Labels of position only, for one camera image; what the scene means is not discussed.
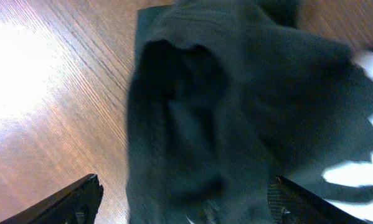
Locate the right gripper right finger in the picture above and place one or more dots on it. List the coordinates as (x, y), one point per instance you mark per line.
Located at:
(289, 203)

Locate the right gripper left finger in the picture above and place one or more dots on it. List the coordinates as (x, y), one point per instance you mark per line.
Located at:
(77, 203)

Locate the dark green Nike t-shirt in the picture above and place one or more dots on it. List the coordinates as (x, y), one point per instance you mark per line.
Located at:
(227, 95)

